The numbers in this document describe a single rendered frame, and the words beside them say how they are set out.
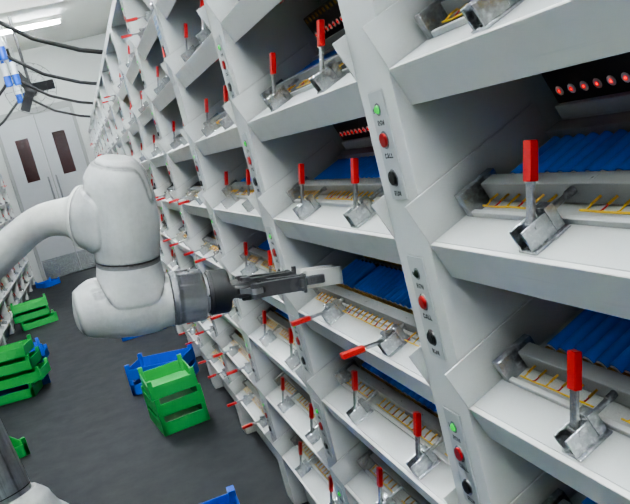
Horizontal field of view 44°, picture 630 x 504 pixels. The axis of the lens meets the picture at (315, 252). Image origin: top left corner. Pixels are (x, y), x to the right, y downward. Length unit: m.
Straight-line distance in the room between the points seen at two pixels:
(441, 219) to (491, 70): 0.22
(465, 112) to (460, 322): 0.23
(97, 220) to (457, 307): 0.59
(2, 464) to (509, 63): 1.32
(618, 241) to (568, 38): 0.16
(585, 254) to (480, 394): 0.31
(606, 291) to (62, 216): 0.88
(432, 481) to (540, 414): 0.37
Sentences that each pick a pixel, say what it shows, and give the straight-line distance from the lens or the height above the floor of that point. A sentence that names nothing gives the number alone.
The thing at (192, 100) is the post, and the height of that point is 1.22.
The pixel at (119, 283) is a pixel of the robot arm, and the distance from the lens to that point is 1.23.
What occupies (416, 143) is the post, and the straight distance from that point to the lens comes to 0.83.
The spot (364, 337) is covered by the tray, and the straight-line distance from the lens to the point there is 1.21.
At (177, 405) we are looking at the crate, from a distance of 3.30.
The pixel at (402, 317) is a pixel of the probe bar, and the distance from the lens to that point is 1.13.
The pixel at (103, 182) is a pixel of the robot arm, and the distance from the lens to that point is 1.20.
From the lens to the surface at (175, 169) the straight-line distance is 2.87.
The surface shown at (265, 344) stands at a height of 0.55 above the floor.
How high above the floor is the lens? 1.07
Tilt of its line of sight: 9 degrees down
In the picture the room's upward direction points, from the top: 15 degrees counter-clockwise
